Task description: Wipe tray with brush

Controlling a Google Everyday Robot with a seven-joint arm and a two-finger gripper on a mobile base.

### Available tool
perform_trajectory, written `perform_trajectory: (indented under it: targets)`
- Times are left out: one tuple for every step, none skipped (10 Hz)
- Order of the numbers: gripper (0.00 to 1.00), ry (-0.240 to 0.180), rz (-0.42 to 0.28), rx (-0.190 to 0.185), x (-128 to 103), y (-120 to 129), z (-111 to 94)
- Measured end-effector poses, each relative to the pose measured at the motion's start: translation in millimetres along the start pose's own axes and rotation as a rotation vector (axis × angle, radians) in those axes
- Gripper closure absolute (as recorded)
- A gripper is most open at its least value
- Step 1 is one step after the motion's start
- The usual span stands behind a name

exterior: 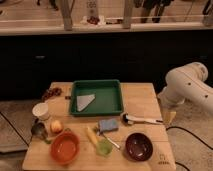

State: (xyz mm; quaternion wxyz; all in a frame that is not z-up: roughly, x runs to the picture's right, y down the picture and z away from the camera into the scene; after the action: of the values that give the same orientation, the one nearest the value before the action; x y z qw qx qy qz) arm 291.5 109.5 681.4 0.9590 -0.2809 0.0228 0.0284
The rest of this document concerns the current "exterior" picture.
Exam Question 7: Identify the orange bowl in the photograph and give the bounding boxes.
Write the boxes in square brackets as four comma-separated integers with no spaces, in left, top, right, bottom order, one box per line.
[50,131,79,165]

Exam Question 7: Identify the blue sponge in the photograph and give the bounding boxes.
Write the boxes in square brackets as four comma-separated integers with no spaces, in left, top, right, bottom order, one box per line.
[98,119,119,132]

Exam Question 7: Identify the dark purple bowl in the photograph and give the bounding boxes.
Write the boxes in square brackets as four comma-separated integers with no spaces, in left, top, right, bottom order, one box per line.
[125,133,153,161]

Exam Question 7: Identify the grey triangular cloth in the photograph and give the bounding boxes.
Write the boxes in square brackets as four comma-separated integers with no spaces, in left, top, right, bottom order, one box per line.
[77,94,95,111]

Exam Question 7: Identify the dark red grapes bunch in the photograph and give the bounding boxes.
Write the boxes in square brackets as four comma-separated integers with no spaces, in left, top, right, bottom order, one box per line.
[42,87,62,101]

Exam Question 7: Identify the black power cable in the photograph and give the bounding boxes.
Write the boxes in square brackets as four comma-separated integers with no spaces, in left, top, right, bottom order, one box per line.
[165,125,213,171]

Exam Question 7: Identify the green plastic tray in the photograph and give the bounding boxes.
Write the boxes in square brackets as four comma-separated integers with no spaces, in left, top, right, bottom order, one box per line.
[69,79,124,117]

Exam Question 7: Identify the white paper cup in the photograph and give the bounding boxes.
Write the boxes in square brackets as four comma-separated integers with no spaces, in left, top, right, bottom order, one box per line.
[32,102,50,120]

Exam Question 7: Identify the metal measuring cup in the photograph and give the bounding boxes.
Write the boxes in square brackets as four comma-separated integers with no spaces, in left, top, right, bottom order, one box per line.
[31,119,48,140]

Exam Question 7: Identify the green cup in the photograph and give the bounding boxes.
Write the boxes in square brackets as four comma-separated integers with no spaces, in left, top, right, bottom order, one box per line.
[96,139,112,157]

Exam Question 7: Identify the metal spoon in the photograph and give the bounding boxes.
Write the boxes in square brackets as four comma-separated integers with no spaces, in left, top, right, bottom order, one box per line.
[93,127,121,150]

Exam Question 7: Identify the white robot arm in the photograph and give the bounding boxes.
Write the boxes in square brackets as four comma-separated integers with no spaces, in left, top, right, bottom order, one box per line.
[158,62,213,115]

